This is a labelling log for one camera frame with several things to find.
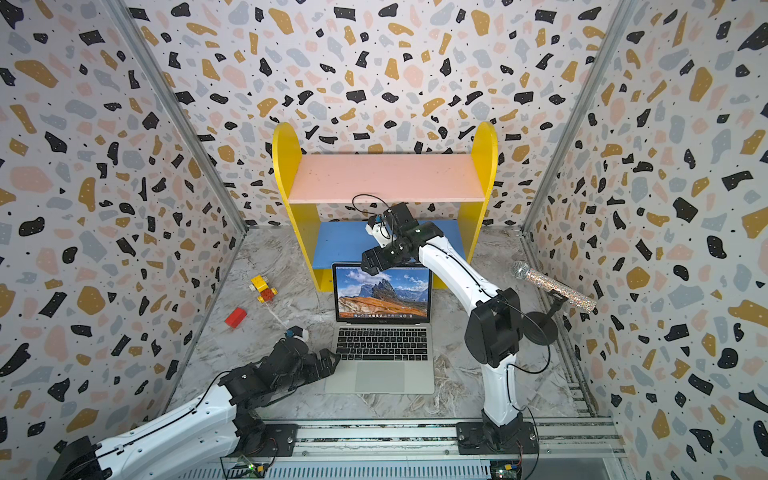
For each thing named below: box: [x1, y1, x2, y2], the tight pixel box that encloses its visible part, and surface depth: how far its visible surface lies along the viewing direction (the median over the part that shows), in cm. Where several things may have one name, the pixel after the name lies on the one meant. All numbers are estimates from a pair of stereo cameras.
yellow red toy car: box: [249, 275, 279, 304], surface depth 100 cm
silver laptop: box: [324, 263, 435, 395], surface depth 92 cm
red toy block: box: [224, 307, 247, 329], surface depth 97 cm
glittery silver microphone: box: [511, 261, 597, 310], surface depth 81 cm
